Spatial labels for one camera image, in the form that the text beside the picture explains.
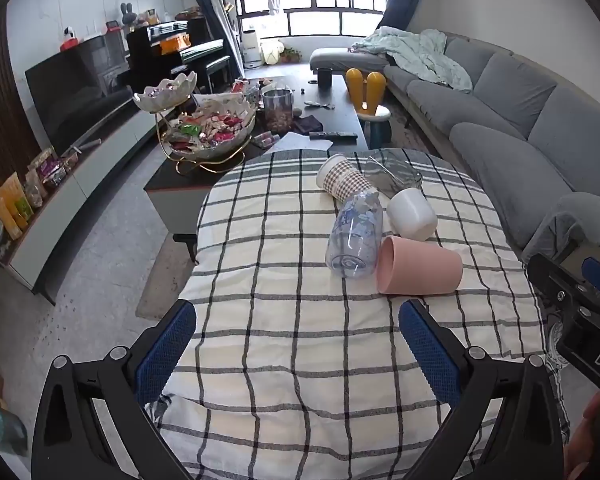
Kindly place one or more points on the black coffee table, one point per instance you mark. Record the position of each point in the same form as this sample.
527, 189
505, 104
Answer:
340, 115

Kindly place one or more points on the black remote control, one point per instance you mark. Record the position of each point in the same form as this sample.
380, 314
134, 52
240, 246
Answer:
332, 135

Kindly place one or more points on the black television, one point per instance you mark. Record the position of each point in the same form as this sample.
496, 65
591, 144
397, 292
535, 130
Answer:
70, 90

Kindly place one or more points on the two-tier snack stand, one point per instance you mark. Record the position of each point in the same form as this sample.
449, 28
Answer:
215, 127

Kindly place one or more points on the orange snack bag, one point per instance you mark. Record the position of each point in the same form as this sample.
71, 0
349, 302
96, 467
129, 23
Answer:
12, 205

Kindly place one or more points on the purple snack bag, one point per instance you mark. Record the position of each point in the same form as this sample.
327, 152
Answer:
50, 167

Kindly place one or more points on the dark wallet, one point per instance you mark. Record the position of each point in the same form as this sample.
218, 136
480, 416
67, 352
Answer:
308, 124

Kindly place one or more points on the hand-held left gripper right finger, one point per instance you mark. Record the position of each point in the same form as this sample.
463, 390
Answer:
430, 352

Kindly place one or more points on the white air purifier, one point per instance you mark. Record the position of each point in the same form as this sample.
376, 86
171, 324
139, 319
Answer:
251, 50

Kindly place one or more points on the clear glass bowl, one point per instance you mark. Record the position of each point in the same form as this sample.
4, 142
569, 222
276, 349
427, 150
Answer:
396, 172

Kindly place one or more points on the grey sofa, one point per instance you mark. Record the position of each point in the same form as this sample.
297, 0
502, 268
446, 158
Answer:
505, 110

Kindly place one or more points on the checked paper cup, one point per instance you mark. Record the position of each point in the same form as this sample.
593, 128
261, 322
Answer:
341, 177

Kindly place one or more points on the grey rabbit plush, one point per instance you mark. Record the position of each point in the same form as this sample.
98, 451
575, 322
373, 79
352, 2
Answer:
128, 15

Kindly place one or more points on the white security camera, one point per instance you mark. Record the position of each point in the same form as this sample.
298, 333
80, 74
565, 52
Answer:
70, 35

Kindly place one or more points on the white paper sheet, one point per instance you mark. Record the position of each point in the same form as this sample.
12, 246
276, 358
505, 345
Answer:
300, 142

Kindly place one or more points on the black piano stool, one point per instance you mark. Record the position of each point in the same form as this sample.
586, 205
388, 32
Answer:
216, 67

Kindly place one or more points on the yellow rabbit-ear stool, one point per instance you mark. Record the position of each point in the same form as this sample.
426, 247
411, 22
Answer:
372, 90

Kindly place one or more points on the white cup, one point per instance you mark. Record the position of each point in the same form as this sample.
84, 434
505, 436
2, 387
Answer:
412, 212

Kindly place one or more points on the black piano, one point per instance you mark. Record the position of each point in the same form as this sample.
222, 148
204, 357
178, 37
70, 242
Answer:
145, 50

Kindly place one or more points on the grey television cabinet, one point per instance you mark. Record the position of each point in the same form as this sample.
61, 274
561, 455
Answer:
95, 172

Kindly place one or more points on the black cup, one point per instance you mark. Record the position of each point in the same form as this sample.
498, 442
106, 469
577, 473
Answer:
325, 77

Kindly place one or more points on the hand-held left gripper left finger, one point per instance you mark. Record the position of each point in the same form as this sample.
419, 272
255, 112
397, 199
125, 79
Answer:
164, 357

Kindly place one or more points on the clear jar of nuts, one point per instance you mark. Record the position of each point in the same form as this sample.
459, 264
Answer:
277, 112

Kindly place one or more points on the person's right hand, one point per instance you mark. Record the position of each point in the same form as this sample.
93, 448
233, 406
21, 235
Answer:
585, 440

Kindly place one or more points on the grey throw blanket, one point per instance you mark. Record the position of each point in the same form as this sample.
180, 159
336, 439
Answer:
580, 220

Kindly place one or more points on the pink cup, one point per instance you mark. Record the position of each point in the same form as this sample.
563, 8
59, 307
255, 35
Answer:
420, 265

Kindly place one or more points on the checked tablecloth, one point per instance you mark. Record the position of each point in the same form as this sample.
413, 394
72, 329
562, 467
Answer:
290, 280

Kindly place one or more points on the clear plastic cup blue print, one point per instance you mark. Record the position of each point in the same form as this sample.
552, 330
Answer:
355, 235

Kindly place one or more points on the light green blanket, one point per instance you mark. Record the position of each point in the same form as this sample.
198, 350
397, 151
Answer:
415, 52

